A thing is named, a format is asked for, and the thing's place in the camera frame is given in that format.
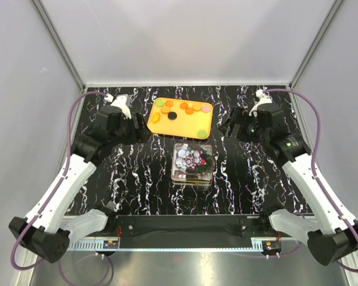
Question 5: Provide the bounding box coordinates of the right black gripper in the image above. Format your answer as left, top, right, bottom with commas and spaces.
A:
218, 106, 269, 145

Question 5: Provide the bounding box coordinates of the orange fish cookie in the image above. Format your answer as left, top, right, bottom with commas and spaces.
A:
150, 112, 161, 124

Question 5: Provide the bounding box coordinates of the gold tin lid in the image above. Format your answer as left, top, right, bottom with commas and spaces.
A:
171, 143, 214, 178

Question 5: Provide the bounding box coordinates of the gold cookie tin box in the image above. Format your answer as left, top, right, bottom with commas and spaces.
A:
171, 175, 213, 186

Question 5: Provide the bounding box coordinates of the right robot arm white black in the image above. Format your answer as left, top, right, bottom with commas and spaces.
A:
219, 103, 358, 266

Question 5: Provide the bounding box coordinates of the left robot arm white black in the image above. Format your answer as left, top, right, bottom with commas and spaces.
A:
8, 106, 151, 263

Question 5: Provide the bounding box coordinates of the pink round cookie right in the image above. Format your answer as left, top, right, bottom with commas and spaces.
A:
202, 105, 211, 113

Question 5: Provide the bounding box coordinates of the orange round cookie left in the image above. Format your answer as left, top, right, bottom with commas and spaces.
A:
161, 106, 171, 114

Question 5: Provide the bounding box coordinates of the orange round cookie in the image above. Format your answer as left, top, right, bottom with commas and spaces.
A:
161, 106, 171, 114
192, 103, 202, 111

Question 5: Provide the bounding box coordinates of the green round cookie bottom right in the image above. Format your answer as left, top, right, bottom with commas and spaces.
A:
197, 130, 207, 138

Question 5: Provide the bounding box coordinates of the green round cookie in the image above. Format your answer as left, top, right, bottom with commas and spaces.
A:
197, 130, 207, 138
155, 100, 164, 107

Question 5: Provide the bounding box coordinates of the green round cookie top left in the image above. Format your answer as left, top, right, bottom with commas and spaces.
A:
155, 100, 164, 107

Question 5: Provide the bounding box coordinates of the black round cookie on tray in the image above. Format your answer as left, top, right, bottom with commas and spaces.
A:
168, 111, 177, 120

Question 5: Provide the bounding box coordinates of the orange round cookie right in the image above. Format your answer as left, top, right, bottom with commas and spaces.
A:
192, 103, 202, 111

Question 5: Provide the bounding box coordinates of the orange plastic tray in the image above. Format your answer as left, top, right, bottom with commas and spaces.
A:
147, 98, 213, 140

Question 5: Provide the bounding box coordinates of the orange scalloped cookie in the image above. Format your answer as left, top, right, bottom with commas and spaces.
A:
186, 107, 194, 115

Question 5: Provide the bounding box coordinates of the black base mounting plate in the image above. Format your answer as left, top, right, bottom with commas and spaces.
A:
109, 214, 287, 238

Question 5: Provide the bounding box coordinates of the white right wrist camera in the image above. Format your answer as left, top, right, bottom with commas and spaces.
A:
248, 89, 273, 117

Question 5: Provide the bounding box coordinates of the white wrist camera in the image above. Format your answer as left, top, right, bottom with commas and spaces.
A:
248, 89, 273, 117
104, 94, 132, 119

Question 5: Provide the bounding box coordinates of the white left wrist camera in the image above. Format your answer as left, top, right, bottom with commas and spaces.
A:
104, 94, 132, 119

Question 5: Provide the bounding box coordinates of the aluminium frame rail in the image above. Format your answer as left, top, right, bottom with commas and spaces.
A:
29, 216, 351, 251

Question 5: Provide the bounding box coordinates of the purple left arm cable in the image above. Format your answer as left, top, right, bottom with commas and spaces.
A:
10, 91, 113, 285

